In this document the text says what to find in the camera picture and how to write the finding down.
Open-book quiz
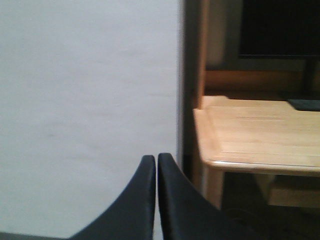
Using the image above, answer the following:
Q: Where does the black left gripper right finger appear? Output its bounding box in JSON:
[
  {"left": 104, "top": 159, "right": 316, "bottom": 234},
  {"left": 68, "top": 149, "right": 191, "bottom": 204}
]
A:
[{"left": 157, "top": 152, "right": 270, "bottom": 240}]

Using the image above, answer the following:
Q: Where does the black monitor with stand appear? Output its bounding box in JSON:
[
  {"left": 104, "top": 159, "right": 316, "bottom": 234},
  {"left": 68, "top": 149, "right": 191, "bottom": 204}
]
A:
[{"left": 238, "top": 0, "right": 320, "bottom": 112}]

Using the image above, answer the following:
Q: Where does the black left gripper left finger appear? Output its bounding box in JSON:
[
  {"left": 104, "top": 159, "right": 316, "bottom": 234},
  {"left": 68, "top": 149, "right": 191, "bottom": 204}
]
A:
[{"left": 70, "top": 155, "right": 156, "bottom": 240}]

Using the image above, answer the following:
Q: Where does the wooden desk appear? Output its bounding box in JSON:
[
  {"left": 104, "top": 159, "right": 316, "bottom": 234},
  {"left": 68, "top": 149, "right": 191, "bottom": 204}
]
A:
[{"left": 191, "top": 0, "right": 320, "bottom": 208}]

